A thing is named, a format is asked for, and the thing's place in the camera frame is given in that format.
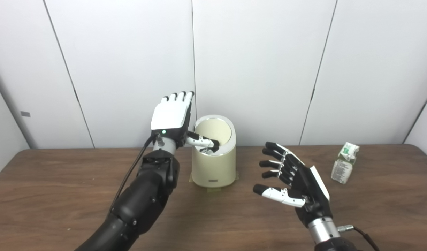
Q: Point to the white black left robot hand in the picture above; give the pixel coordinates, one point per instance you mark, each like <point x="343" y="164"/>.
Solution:
<point x="169" y="116"/>

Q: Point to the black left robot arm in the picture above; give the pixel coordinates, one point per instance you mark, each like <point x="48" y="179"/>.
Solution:
<point x="143" y="198"/>

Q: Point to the cream round bin lid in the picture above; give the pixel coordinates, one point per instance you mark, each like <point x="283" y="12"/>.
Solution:
<point x="215" y="129"/>

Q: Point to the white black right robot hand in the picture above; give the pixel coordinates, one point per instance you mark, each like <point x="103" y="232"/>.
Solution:
<point x="309" y="193"/>

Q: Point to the green white milk carton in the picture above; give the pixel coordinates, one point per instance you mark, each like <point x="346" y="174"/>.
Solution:
<point x="342" y="168"/>

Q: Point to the grey wall sticker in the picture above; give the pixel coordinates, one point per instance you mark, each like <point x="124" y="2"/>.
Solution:
<point x="25" y="114"/>

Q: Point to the cream-colored bin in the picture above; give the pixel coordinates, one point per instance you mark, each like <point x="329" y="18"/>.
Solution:
<point x="213" y="169"/>

